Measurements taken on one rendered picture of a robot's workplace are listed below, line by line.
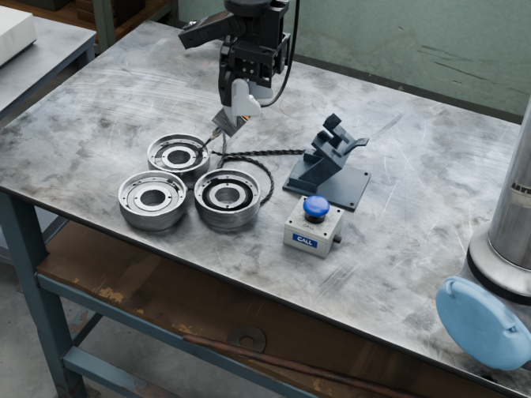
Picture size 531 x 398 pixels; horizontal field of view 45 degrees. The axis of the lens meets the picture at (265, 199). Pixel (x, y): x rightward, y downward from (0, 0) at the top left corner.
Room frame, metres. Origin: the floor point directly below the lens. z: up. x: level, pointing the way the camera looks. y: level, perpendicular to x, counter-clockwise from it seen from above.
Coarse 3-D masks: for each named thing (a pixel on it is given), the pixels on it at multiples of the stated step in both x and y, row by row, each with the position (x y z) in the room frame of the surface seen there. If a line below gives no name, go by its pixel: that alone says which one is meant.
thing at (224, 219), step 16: (208, 176) 0.79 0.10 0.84; (224, 176) 0.80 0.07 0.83; (240, 176) 0.80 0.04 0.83; (224, 192) 0.78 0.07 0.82; (240, 192) 0.77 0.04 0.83; (256, 192) 0.77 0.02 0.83; (208, 208) 0.71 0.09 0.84; (256, 208) 0.73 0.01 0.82; (224, 224) 0.70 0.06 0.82; (240, 224) 0.72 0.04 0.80
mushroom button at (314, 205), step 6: (312, 198) 0.71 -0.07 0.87; (318, 198) 0.71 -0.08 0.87; (324, 198) 0.71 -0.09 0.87; (306, 204) 0.70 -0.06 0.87; (312, 204) 0.70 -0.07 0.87; (318, 204) 0.70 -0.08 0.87; (324, 204) 0.70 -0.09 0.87; (306, 210) 0.69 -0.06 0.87; (312, 210) 0.69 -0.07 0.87; (318, 210) 0.69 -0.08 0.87; (324, 210) 0.69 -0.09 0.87; (318, 216) 0.68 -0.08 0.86
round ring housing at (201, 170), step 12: (156, 144) 0.87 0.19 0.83; (192, 144) 0.88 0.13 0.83; (168, 156) 0.85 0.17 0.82; (180, 156) 0.87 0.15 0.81; (192, 156) 0.85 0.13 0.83; (204, 156) 0.85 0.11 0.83; (156, 168) 0.80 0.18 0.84; (192, 168) 0.80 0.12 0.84; (204, 168) 0.82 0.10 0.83; (192, 180) 0.80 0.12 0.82
